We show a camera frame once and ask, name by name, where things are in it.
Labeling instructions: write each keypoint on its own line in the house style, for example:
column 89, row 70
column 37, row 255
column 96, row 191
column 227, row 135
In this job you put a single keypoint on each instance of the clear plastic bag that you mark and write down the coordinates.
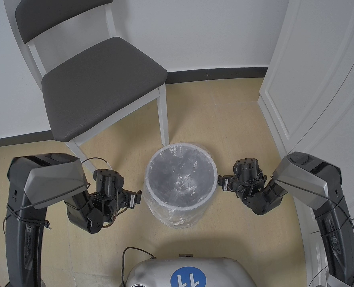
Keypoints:
column 183, row 181

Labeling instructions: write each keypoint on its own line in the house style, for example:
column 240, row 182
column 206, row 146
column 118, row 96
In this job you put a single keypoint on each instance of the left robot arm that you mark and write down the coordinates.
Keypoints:
column 51, row 178

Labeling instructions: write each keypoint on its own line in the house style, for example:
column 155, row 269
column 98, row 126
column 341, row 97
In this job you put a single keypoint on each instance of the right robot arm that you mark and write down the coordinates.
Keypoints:
column 308, row 175

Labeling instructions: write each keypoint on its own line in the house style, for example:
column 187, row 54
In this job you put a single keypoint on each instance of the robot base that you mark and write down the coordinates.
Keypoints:
column 191, row 270

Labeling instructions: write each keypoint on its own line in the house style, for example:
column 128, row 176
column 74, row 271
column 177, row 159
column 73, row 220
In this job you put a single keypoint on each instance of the pale grey trash bin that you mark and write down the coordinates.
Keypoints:
column 208, row 203

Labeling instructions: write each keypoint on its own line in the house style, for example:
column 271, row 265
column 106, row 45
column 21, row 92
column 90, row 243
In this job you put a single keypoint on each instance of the white chair with grey seat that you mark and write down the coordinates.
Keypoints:
column 99, row 79

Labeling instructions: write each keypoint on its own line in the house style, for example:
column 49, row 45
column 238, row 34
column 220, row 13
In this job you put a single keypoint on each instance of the white wardrobe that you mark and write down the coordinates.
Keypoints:
column 320, row 70

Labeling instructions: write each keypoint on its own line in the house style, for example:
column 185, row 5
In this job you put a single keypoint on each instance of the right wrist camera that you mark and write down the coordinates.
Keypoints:
column 226, row 183

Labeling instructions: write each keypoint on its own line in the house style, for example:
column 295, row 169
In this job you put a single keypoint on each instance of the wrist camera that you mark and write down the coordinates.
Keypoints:
column 226, row 183
column 136, row 200

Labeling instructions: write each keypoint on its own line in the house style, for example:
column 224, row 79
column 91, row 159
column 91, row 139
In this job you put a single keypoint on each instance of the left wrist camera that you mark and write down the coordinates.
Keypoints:
column 136, row 200

